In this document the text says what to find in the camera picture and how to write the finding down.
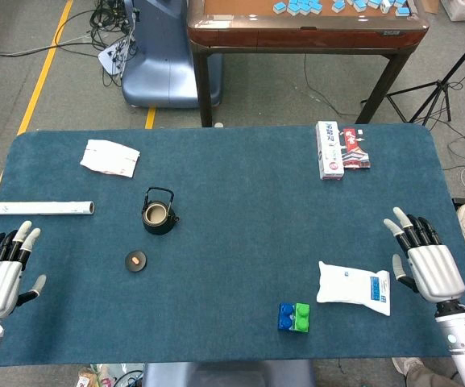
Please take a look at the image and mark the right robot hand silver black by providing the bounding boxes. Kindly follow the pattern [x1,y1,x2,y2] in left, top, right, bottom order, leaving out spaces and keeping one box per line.
[383,206,465,304]

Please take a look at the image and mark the black teapot lid orange knob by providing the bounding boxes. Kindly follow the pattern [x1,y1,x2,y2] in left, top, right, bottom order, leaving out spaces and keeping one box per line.
[124,250,149,273]

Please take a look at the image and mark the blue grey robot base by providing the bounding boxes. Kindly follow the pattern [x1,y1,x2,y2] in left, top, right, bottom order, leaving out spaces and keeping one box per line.
[120,0,223,109]

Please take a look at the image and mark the black cast iron teapot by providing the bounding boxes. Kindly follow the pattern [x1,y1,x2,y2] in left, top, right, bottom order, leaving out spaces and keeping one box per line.
[139,186,181,236]

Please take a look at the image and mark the white cling film roll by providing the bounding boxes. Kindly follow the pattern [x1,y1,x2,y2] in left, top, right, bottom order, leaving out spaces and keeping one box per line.
[0,200,96,216]

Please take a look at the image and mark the white plastic pouch blue label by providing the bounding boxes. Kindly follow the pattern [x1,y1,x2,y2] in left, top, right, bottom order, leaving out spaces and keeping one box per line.
[316,260,392,318]

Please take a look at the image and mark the beige shoe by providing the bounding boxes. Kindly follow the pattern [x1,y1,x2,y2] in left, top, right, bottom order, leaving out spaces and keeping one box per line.
[391,356,426,378]

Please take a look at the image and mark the khaki trouser leg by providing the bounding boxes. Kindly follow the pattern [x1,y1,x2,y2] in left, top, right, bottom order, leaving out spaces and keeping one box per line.
[405,362,465,387]

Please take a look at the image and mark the colourful snack bags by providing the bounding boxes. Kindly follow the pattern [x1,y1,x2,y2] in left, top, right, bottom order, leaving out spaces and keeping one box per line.
[77,362,144,387]

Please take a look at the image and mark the green toy brick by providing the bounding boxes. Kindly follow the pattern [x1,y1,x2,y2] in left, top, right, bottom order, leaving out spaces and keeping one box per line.
[292,302,311,334]

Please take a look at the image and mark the red printed card box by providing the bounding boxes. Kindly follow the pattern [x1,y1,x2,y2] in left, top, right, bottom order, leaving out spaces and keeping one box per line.
[341,127,372,170]

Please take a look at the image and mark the blue toy brick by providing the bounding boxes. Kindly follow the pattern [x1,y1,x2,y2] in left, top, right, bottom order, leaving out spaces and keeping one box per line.
[277,302,297,332]

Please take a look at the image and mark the white toothpaste box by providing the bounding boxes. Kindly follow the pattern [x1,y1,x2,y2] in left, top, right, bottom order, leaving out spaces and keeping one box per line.
[315,120,346,181]

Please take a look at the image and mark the white paper packet red stripes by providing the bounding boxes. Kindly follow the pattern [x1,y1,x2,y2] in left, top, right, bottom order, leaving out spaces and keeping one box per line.
[79,139,141,178]

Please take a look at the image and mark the black tripod stand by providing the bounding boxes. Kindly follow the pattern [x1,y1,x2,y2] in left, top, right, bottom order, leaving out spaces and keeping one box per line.
[360,24,465,126]

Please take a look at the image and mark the blue felt table cover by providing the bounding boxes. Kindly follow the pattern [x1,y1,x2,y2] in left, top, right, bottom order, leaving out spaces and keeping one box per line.
[0,123,465,367]

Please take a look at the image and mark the blue grey robot chassis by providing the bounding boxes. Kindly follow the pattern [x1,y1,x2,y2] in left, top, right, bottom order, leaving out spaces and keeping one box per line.
[141,358,317,387]

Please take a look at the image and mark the white power strip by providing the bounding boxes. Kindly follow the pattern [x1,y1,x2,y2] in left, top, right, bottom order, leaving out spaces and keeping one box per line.
[98,38,131,77]

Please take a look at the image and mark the brown mahjong table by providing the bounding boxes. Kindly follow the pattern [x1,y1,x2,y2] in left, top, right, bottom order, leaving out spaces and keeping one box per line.
[186,0,430,128]

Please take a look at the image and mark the black cable bundle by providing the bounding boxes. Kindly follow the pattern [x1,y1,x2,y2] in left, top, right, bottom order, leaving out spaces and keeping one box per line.
[89,0,140,88]

